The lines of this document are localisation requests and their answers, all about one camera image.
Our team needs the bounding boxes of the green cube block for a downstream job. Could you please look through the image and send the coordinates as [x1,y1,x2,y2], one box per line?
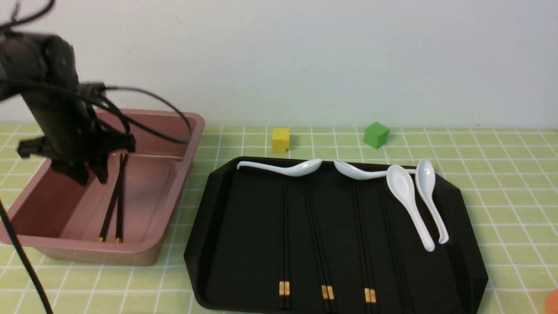
[363,122,389,149]

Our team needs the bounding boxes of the pink rectangular plastic bin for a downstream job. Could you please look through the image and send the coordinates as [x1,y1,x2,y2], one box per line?
[7,113,205,266]

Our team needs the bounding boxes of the black cable lower left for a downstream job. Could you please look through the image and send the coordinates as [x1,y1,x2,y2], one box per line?
[0,198,54,314]

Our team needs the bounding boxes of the white ceramic spoon far left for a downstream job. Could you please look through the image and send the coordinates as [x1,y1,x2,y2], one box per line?
[236,159,323,177]

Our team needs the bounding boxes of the white ceramic spoon centre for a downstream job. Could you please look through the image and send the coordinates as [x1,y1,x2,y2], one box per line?
[333,160,389,181]

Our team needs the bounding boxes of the white ceramic spoon large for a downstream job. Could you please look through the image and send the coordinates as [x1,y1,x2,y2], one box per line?
[386,165,435,252]

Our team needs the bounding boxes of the white ceramic spoon far right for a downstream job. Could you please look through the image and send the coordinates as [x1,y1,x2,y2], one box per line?
[415,159,449,244]

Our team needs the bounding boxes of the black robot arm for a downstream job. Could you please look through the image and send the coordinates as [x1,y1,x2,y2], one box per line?
[0,31,136,185]

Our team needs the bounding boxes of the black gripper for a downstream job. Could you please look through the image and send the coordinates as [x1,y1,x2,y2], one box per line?
[17,83,136,186]

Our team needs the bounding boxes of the black cable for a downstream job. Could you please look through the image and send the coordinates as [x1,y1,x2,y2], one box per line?
[0,0,193,145]
[0,198,54,314]

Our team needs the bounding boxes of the green checkered tablecloth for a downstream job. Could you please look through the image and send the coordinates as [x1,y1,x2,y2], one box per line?
[26,126,558,314]

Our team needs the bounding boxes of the yellow cube block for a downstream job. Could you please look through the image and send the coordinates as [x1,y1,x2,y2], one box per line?
[271,128,290,153]

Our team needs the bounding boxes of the black plastic tray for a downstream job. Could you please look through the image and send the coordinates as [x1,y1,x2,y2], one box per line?
[184,156,489,314]

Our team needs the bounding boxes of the black chopstick gold band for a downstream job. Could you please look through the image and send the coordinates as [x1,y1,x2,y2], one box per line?
[283,182,291,310]
[279,181,286,310]
[115,154,127,244]
[357,187,379,314]
[353,186,374,314]
[310,189,337,314]
[303,185,333,314]
[99,154,129,242]

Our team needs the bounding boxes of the orange object at edge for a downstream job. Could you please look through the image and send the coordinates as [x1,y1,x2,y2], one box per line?
[544,289,558,314]

